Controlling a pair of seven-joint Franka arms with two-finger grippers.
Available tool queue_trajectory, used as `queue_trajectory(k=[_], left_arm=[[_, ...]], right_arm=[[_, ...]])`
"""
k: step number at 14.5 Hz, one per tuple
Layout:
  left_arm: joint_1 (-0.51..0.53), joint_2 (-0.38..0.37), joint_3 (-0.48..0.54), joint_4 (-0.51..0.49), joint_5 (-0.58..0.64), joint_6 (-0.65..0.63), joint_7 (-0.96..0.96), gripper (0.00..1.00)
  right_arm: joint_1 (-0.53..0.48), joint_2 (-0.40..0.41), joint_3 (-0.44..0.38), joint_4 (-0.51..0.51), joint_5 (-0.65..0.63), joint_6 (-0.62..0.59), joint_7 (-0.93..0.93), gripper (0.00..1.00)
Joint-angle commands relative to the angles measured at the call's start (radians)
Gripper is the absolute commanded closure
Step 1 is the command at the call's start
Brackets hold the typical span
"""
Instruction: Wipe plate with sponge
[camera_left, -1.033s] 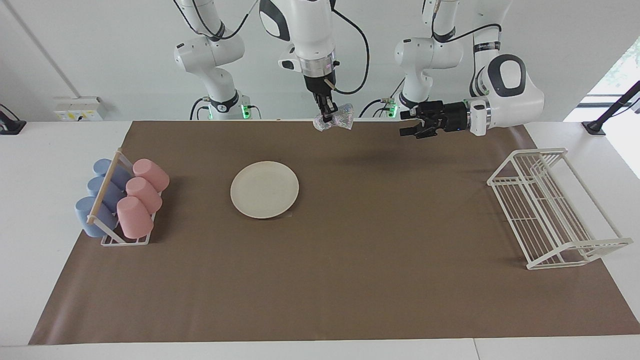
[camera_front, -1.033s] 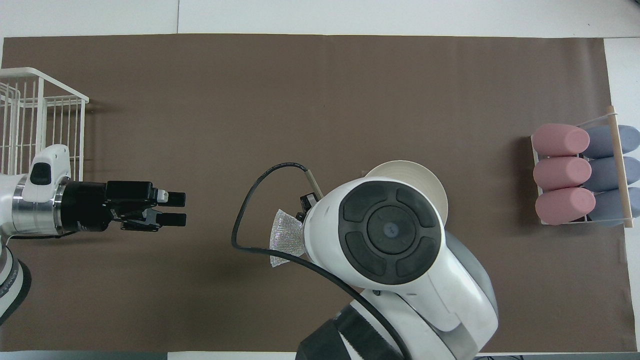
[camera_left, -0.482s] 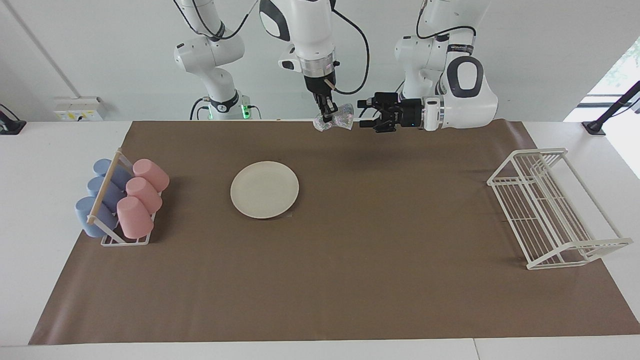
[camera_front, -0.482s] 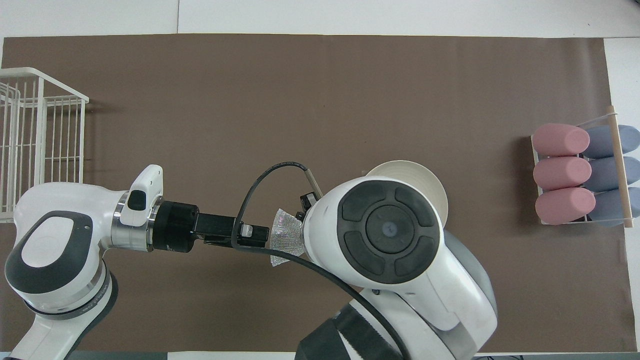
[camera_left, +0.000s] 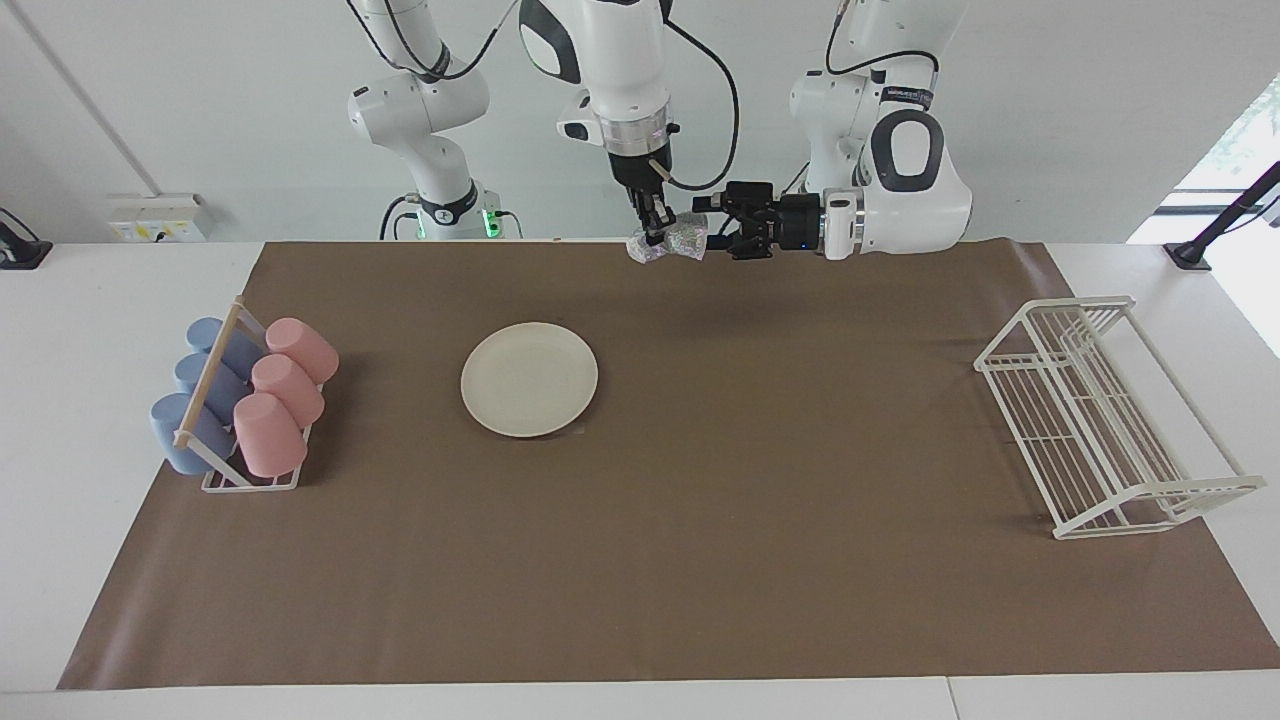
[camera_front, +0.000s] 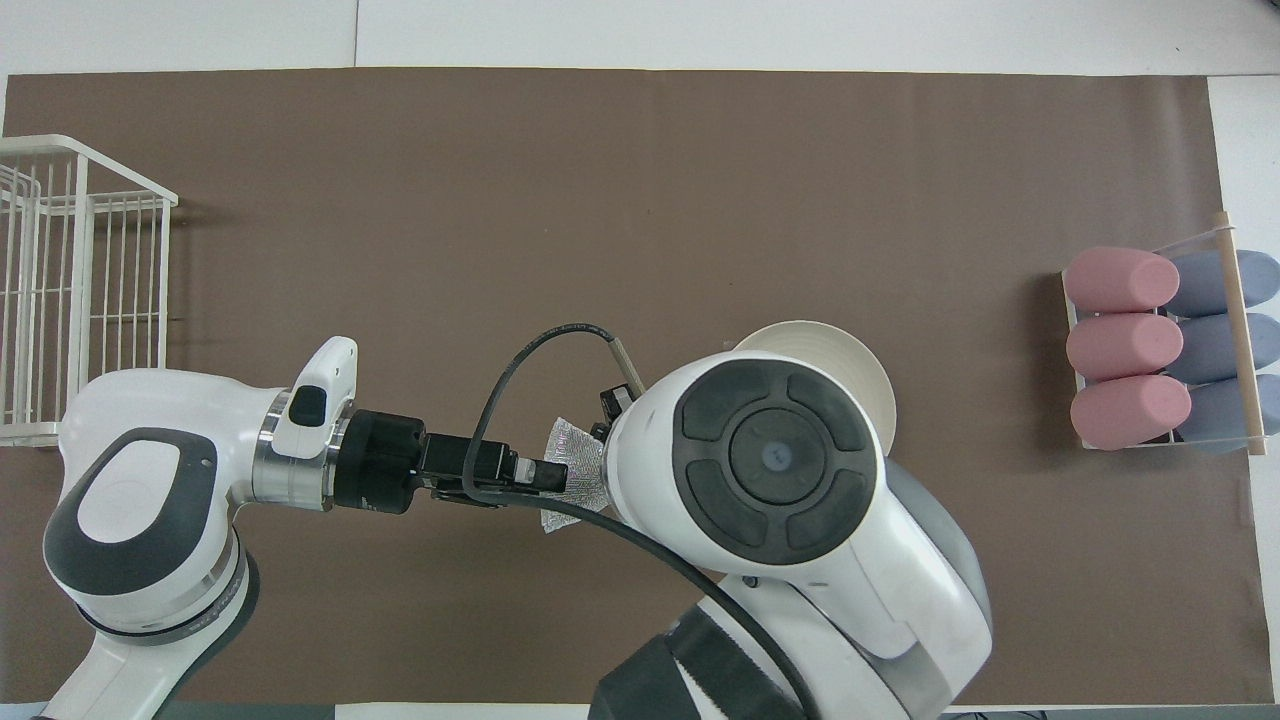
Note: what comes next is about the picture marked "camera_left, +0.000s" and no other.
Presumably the blue plastic cup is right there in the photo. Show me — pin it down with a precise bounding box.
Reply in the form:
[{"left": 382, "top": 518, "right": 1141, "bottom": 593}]
[
  {"left": 150, "top": 392, "right": 239, "bottom": 477},
  {"left": 186, "top": 317, "right": 266, "bottom": 381},
  {"left": 174, "top": 352, "right": 251, "bottom": 426}
]

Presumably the black angled stand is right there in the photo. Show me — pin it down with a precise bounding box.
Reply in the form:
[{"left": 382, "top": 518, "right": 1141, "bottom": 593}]
[{"left": 1163, "top": 160, "right": 1280, "bottom": 271}]

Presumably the white wall outlet box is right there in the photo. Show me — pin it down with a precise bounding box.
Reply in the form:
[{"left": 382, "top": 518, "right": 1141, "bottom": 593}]
[{"left": 107, "top": 193, "right": 213, "bottom": 243}]

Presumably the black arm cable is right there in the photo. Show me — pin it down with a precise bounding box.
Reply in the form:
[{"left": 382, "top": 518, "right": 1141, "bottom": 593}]
[
  {"left": 825, "top": 0, "right": 941, "bottom": 79},
  {"left": 660, "top": 18, "right": 742, "bottom": 193}
]

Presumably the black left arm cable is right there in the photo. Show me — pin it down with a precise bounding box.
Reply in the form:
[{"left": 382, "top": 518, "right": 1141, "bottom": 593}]
[{"left": 825, "top": 0, "right": 941, "bottom": 79}]

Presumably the pink plastic cup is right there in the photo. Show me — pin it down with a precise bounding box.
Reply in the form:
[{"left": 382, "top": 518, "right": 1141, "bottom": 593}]
[
  {"left": 233, "top": 392, "right": 309, "bottom": 479},
  {"left": 250, "top": 354, "right": 326, "bottom": 429},
  {"left": 265, "top": 317, "right": 340, "bottom": 386}
]

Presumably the cream round plate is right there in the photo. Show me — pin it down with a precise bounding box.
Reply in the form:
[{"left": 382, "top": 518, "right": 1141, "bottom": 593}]
[{"left": 460, "top": 321, "right": 599, "bottom": 439}]

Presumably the black table clamp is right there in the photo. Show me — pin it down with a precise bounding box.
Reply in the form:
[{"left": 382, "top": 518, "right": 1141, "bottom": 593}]
[{"left": 0, "top": 207, "right": 53, "bottom": 271}]

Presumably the silver mesh sponge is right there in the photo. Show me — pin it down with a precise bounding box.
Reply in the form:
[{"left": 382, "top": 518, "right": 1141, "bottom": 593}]
[{"left": 627, "top": 222, "right": 709, "bottom": 265}]

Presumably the brown table mat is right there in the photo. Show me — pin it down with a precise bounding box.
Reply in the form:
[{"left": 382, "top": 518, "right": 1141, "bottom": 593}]
[{"left": 57, "top": 238, "right": 1280, "bottom": 691}]

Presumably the white wire dish rack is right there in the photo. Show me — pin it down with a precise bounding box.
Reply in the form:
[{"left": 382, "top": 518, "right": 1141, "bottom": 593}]
[{"left": 973, "top": 294, "right": 1267, "bottom": 541}]

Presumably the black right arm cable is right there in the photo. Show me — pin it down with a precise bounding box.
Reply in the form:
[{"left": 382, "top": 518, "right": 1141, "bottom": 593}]
[{"left": 660, "top": 18, "right": 742, "bottom": 193}]

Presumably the cup rack with wooden bar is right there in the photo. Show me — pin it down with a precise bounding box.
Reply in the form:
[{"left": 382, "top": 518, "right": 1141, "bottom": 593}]
[{"left": 172, "top": 295, "right": 326, "bottom": 493}]

